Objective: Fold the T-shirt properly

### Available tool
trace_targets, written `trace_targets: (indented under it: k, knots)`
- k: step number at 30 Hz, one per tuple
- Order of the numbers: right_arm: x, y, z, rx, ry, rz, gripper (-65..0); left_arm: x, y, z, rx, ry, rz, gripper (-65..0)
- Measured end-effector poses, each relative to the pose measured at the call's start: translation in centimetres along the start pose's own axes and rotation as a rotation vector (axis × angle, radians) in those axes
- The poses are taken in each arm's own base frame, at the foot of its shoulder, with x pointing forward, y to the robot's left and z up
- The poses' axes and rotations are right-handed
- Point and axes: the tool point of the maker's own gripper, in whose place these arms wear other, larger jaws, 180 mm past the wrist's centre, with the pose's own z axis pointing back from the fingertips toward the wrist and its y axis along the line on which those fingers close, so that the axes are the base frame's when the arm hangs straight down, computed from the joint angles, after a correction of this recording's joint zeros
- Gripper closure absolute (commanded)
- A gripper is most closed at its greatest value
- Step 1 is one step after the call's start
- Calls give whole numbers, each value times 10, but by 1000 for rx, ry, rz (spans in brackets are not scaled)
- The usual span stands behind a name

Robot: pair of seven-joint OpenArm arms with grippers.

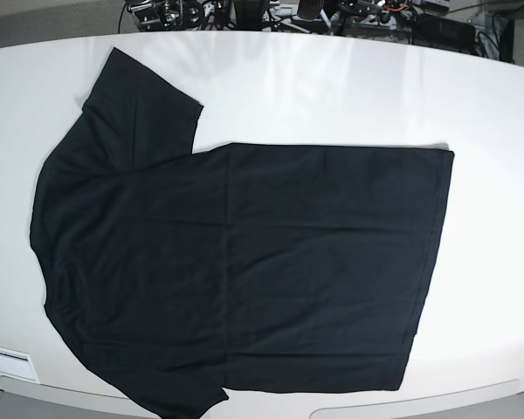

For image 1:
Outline black T-shirt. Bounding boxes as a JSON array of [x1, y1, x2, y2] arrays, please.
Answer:
[[30, 49, 454, 418]]

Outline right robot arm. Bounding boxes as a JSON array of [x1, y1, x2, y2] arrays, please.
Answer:
[[126, 0, 205, 31]]

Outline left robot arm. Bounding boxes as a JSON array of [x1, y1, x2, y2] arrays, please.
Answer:
[[338, 0, 405, 19]]

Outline black chair back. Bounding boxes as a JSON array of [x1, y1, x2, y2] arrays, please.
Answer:
[[232, 0, 266, 31]]

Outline white power strip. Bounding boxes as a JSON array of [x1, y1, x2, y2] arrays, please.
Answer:
[[287, 12, 398, 31]]

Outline black box behind table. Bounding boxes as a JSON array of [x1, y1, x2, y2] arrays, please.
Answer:
[[411, 14, 476, 54]]

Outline white label on table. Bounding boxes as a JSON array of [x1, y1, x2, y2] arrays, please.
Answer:
[[0, 347, 40, 384]]

